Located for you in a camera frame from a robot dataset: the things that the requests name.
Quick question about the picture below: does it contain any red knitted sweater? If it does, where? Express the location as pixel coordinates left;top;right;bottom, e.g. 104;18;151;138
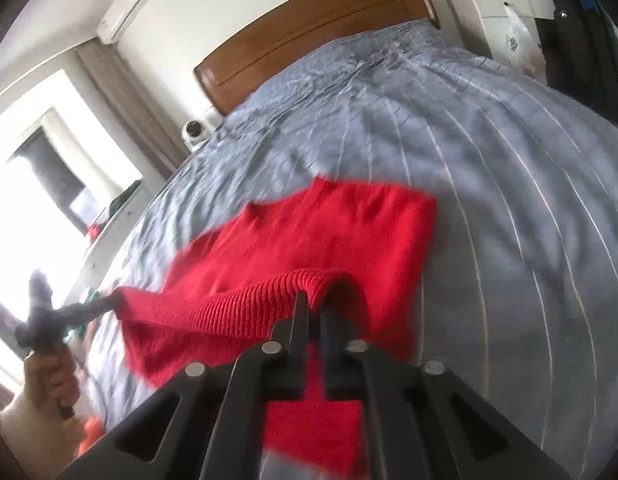
114;176;438;478

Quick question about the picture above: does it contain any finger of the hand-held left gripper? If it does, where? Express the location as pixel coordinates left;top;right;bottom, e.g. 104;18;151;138
63;292;126;329

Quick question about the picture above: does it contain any brown curtain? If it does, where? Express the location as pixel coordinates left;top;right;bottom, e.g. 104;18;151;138
74;42;190;181

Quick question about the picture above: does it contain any window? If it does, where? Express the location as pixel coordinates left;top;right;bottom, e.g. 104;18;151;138
0;70;145;381

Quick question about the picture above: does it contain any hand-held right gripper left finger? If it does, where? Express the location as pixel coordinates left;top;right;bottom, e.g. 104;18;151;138
54;290;311;480

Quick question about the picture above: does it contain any grey checked bed cover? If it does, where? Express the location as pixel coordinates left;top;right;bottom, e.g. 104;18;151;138
76;20;618;480

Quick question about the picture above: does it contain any white cabinet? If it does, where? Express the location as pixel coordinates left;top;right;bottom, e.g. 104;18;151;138
443;0;557;83

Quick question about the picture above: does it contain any white air conditioner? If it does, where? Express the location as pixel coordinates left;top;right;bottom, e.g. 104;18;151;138
96;0;165;43

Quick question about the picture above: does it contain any wooden headboard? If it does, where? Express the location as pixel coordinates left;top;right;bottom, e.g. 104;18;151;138
194;0;442;116

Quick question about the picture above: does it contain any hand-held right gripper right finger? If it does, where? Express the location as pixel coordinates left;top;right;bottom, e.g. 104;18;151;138
318;304;574;480

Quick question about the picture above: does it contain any white plastic bag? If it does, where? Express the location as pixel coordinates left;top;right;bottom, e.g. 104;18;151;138
501;2;546;77

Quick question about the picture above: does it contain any small white round device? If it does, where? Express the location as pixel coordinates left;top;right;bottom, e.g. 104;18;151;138
180;117;212;151

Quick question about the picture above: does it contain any person's left hand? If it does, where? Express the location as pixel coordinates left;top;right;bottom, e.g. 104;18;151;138
22;349;82;420

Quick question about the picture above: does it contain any orange fleece jacket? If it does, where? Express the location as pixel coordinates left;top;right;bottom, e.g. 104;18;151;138
82;416;107;448

